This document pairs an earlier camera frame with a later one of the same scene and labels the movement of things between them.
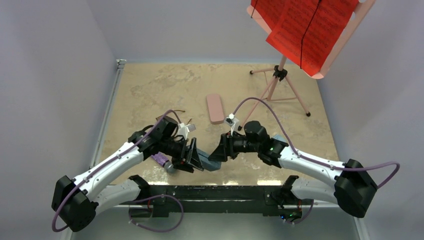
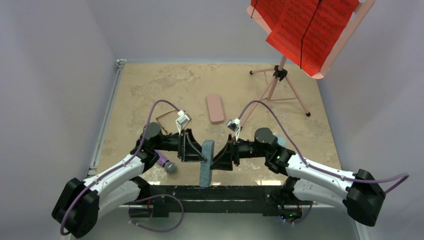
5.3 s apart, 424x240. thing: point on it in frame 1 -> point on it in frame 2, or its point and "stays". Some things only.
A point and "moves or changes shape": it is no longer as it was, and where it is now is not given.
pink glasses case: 215,108 stays
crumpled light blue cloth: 280,138 stays
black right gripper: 225,148 -> 223,160
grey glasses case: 207,164 moves or changes shape
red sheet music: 307,31 stays
